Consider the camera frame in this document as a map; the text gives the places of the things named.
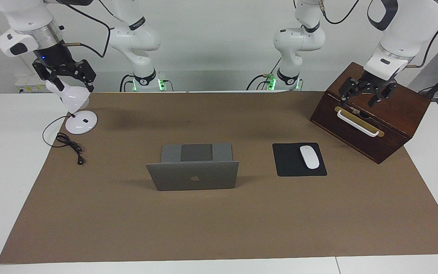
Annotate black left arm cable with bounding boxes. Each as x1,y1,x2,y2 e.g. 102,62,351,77
406,6,438,69

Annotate black lamp power cable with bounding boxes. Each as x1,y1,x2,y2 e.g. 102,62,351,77
43,115,86,166

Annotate black base cable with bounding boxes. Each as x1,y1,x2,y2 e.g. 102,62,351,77
246,57,282,91
119,74,134,92

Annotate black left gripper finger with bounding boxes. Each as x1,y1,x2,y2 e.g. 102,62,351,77
368,82,398,108
339,77,362,107

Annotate brown table mat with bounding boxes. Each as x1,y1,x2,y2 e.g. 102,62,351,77
0,91,438,264

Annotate grey aluminium laptop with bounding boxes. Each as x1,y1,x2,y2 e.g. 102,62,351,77
146,143,239,191

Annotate white computer mouse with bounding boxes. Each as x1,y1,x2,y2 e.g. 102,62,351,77
300,145,320,170

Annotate black left base cable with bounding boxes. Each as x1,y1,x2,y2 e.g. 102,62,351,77
246,57,282,91

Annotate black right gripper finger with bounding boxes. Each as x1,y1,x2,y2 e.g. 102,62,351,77
33,61,65,92
71,59,97,93

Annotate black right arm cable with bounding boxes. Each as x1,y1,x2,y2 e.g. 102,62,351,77
61,0,112,58

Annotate white power strip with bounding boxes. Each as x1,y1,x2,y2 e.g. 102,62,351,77
15,75,49,94

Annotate white desk lamp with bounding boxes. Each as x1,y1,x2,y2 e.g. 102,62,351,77
45,78,98,135

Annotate black right base cable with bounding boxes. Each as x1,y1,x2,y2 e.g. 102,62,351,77
119,74,134,92

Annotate dark brown wooden box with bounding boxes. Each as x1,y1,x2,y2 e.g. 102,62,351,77
309,62,432,164

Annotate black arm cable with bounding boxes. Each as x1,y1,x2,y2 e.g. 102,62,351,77
406,6,438,69
61,0,112,58

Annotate black mouse pad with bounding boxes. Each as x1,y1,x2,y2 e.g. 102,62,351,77
272,143,327,177

